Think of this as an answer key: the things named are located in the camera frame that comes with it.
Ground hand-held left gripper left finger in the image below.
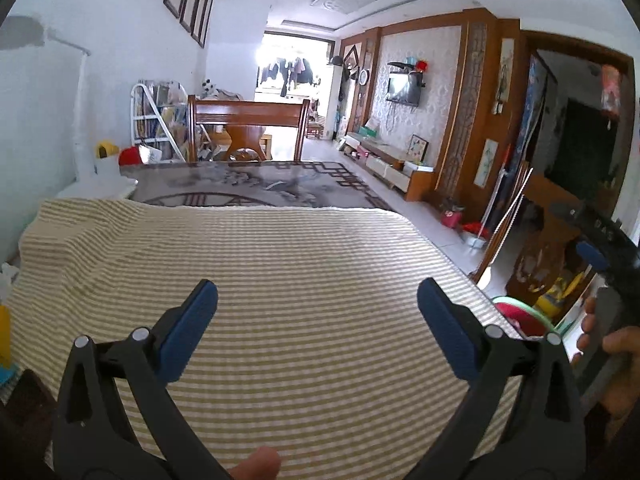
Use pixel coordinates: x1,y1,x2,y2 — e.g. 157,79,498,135
52,279,236,480

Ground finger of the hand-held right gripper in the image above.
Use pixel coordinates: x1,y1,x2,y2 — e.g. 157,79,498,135
575,240,611,274
550,201,597,235

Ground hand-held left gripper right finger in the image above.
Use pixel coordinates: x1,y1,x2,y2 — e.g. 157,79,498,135
400,276,588,480

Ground red bin with green rim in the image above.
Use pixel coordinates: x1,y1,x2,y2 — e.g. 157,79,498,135
492,296,553,342

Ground person's right forearm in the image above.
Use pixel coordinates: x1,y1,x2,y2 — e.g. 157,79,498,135
590,400,640,480

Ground person's right hand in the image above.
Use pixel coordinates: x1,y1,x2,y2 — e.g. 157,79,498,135
571,296,640,417

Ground person's left hand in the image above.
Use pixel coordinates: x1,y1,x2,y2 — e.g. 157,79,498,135
229,446,282,480

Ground carved wooden chair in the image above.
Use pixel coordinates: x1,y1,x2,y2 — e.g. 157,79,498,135
469,166,601,311

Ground yellow toy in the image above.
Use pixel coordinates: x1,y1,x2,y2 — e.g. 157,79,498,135
535,272,593,318

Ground dark entrance door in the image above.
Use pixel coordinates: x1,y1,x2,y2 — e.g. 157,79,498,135
545,99,622,202

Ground yellow striped table cloth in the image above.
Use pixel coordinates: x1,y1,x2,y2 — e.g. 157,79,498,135
10,197,531,480

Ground red bucket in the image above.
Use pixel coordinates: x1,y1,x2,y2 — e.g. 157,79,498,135
440,205,466,230

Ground blue hanging banner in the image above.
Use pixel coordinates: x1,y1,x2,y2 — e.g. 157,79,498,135
522,52,549,161

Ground grey patterned table cover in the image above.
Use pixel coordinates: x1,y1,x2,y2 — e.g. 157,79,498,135
120,160,401,211

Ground small framed colourful picture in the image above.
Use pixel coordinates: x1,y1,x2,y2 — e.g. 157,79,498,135
407,135,430,165

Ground wooden television cabinet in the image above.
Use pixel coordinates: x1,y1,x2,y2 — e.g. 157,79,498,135
345,132,442,202

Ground white pen holder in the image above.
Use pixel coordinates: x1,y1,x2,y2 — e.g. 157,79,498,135
95,156,122,182

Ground white crumpled tissue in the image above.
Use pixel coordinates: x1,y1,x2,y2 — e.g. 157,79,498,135
0,262,21,301

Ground blue box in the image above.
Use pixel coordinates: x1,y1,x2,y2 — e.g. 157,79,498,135
0,365,23,403

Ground wooden slat back chair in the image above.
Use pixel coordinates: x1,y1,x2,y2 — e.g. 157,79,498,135
187,95,311,163

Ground white desk lamp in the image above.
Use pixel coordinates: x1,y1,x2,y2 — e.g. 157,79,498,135
0,15,137,200

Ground white standing air conditioner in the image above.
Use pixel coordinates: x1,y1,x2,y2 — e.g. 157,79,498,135
327,62,347,142

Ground hanging clothes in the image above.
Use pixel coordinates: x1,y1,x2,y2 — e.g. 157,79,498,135
257,55,322,97

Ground white handled mop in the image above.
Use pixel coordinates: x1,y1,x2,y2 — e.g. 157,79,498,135
480,145,513,251

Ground short wall scroll painting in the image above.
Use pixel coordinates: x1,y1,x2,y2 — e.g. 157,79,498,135
477,139,501,188

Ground long wall scroll painting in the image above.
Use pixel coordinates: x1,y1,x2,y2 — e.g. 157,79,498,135
497,37,516,113

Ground wall mounted television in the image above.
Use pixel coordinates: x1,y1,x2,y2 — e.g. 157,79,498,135
387,72,422,107

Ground wall shelf with ornaments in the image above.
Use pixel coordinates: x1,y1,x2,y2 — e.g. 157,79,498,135
387,57,429,77

